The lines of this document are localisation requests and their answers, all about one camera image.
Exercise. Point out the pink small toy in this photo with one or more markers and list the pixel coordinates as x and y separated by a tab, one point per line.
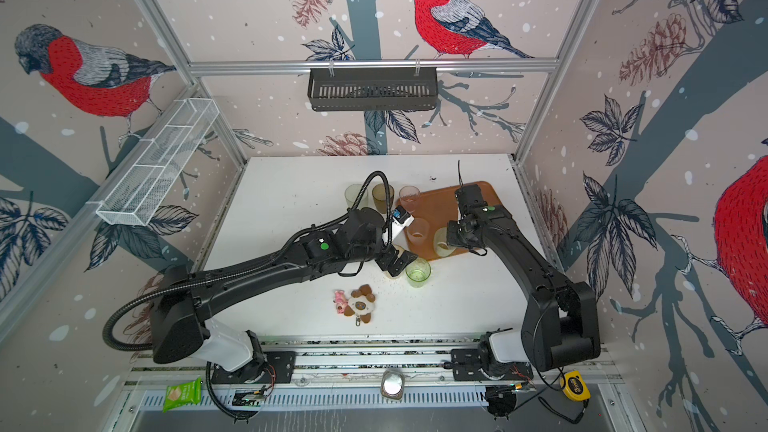
341	302

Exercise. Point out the tall brown textured glass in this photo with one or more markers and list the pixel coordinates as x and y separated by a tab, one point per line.
383	195

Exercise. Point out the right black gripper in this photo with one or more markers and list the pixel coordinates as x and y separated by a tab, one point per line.
452	234

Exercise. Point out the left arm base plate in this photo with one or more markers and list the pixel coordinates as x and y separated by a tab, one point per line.
277	367

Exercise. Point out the bright green clear glass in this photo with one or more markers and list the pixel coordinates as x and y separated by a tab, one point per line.
418	272

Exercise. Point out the tall pale green glass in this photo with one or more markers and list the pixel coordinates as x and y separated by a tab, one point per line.
355	194

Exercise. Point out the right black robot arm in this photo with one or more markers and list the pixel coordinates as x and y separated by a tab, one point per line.
560	326

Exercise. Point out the brown plastic tray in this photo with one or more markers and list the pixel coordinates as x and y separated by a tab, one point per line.
438	207

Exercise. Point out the pink textured glass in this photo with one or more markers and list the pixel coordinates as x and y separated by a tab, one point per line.
418	232

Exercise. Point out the brown flower plush keychain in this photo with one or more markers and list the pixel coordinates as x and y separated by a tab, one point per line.
360	305

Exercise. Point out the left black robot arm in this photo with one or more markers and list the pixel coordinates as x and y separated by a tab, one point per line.
183	317

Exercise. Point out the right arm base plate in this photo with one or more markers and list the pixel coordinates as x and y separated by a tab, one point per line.
474	365

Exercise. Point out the white mesh wall shelf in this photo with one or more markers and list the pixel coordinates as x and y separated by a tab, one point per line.
162	156

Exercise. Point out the pink ribbed clear glass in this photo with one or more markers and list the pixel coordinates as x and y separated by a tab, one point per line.
409	197

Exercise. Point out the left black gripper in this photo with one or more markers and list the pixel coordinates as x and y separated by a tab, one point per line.
402	262

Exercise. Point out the green snack packet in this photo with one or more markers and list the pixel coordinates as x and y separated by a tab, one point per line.
176	396

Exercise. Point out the pale green textured glass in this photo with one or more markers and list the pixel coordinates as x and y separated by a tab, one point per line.
441	246

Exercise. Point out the silver round knob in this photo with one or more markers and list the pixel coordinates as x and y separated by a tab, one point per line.
392	385

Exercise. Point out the yellow tape measure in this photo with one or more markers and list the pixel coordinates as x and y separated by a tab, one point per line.
574	387

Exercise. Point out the black hanging wire basket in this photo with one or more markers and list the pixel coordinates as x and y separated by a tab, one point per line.
373	89

